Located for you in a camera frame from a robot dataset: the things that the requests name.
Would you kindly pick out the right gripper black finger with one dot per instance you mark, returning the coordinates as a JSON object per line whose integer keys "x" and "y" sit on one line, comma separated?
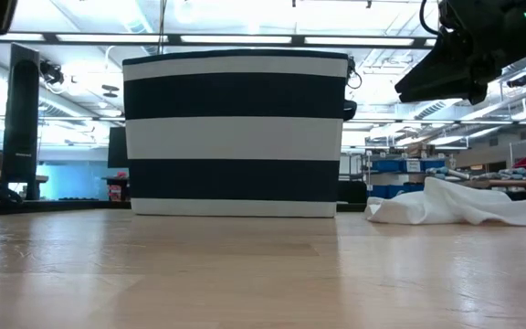
{"x": 445, "y": 95}
{"x": 441, "y": 66}

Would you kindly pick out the grey device on table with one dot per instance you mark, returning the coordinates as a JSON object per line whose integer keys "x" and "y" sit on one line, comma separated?
{"x": 518, "y": 173}
{"x": 455, "y": 173}

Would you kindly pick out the blue bin with white label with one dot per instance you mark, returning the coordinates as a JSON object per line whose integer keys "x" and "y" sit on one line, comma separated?
{"x": 391, "y": 165}

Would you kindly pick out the tall black tower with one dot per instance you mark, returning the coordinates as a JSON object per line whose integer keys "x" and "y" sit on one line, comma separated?
{"x": 21, "y": 114}

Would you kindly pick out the blue storage bin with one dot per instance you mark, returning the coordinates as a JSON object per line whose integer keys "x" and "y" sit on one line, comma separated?
{"x": 395, "y": 191}

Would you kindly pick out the white t-shirt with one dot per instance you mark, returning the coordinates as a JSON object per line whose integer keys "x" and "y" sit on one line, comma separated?
{"x": 450, "y": 205}

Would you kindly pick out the wooden background table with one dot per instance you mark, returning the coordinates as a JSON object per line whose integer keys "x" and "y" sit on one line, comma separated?
{"x": 518, "y": 183}

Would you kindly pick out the black background box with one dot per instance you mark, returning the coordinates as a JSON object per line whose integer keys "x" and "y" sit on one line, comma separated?
{"x": 353, "y": 192}

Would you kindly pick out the black ceiling fixture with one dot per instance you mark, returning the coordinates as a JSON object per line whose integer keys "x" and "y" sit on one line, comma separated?
{"x": 110, "y": 88}

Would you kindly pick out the black overhead crossbar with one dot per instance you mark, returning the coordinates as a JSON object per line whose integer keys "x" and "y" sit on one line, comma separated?
{"x": 297, "y": 40}

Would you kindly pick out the black rectangular panel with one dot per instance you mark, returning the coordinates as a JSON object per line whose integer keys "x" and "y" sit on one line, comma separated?
{"x": 118, "y": 146}

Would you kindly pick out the light blue partition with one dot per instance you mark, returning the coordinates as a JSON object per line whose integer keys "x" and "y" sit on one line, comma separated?
{"x": 76, "y": 180}

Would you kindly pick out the navy white striped fabric bin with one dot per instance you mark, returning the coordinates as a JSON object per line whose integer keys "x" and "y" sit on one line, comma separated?
{"x": 235, "y": 137}

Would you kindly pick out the small table with red items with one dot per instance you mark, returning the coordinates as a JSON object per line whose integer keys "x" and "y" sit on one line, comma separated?
{"x": 116, "y": 192}

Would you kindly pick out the black ceiling camera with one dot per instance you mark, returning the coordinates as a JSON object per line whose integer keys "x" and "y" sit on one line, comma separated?
{"x": 518, "y": 81}

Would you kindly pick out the black mounted camera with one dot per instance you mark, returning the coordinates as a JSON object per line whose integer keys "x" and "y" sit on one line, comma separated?
{"x": 52, "y": 72}

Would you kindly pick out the black aluminium table frame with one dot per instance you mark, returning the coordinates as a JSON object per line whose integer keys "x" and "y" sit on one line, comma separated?
{"x": 62, "y": 206}

